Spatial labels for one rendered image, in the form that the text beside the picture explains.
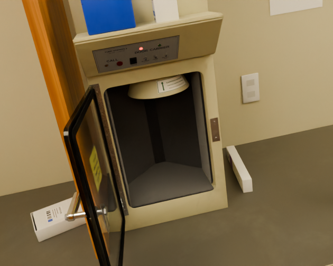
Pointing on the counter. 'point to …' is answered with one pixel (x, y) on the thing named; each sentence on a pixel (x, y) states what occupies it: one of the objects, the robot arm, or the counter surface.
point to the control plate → (124, 55)
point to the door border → (84, 181)
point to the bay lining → (159, 130)
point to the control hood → (209, 42)
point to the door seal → (86, 176)
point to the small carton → (165, 10)
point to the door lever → (72, 214)
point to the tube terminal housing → (190, 8)
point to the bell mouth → (158, 87)
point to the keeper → (214, 129)
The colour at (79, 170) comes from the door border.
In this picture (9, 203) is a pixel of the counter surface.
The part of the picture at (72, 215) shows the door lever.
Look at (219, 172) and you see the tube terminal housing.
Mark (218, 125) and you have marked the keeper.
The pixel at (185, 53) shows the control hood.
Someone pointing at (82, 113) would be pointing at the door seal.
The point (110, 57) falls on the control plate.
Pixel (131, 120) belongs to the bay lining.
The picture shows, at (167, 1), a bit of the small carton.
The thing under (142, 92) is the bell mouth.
